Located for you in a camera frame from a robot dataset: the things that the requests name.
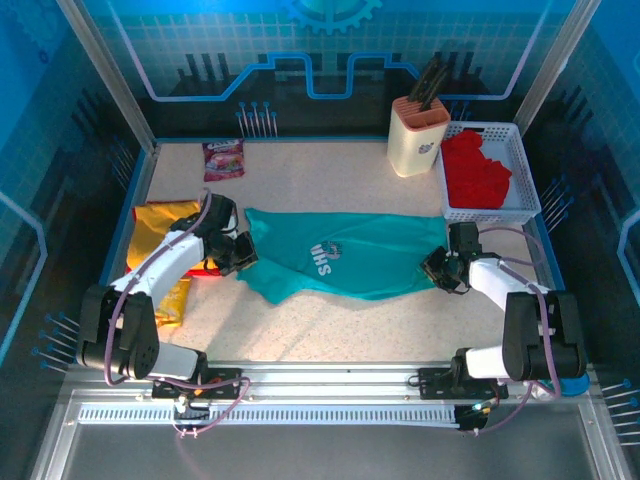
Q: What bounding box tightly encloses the yellow chips bag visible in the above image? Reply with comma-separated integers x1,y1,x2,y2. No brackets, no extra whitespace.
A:
152,277,194,329

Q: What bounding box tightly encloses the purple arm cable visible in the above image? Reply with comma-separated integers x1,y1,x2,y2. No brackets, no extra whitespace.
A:
459,226,564,436
102,187,251,441

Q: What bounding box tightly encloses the aluminium frame post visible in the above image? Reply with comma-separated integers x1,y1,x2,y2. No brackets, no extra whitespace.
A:
512,0,601,134
54,0,159,151

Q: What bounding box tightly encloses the cream knife block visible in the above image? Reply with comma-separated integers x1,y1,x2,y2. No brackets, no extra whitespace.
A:
387,95,451,179

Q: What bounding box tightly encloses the folded yellow t-shirt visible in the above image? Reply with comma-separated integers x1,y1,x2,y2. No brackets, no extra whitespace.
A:
124,199,221,274

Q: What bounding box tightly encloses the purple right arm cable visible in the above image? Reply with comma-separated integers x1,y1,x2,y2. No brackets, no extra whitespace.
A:
459,226,564,436

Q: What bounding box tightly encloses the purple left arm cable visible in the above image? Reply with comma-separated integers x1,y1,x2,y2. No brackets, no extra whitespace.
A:
102,187,251,441

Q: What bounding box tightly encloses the crumpled red t-shirt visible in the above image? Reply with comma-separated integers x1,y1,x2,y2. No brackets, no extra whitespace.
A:
439,128,514,211

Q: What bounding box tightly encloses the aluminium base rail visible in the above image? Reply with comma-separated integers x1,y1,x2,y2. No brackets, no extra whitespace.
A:
209,363,451,399

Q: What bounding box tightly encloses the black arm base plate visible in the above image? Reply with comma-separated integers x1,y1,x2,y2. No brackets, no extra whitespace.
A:
417,367,509,401
149,367,244,401

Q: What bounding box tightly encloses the teal t-shirt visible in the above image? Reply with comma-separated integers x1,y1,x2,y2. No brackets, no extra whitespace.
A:
235,207,451,306

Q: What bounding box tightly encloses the purple snack bag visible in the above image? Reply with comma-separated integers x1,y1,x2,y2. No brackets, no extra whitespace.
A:
201,138,247,183

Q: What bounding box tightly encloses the white perforated plastic basket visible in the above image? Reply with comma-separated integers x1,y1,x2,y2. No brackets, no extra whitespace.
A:
433,121,544,225

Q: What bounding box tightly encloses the white slotted cable duct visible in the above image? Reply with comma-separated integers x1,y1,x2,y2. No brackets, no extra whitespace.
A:
77,403,471,427

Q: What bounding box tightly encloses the black handled knife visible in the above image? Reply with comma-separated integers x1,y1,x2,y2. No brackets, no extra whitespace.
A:
422,64,451,112
408,55,444,104

